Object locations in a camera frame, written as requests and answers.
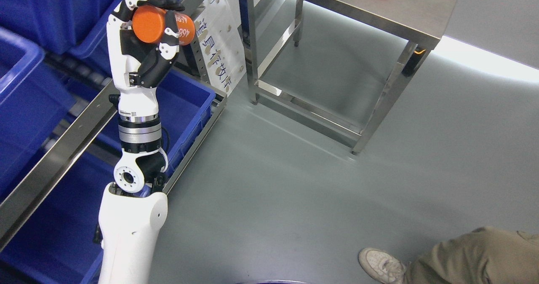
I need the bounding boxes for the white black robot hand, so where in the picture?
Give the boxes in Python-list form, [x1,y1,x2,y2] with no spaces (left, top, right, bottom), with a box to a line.
[106,0,184,123]

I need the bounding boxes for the blue bin lower right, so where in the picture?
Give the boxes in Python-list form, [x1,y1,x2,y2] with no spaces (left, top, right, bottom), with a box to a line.
[97,67,216,177]

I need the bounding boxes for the steel shelf front rail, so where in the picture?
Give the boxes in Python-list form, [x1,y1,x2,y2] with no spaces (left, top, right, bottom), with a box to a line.
[0,80,118,250]

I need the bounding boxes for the steel table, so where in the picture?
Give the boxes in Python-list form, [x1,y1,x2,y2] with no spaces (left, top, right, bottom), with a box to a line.
[239,0,457,155]

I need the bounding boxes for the orange cylindrical capacitor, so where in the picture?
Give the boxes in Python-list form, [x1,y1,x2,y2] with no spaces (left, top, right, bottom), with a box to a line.
[132,5,196,46]

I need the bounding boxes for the khaki trouser leg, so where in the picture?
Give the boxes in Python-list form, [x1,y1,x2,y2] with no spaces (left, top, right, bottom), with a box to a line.
[403,226,539,284]

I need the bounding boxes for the large blue bin right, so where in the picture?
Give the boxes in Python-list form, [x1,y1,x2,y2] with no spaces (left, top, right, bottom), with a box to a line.
[1,0,123,57]

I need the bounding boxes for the white shoe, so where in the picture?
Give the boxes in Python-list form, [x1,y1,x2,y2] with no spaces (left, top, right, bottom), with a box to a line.
[358,248,406,284]

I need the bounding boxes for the white label sign board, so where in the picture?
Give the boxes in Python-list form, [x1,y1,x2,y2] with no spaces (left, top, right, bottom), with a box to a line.
[195,0,246,94]

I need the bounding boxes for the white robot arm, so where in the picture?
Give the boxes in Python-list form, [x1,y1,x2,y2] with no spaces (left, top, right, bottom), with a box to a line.
[98,115,168,284]

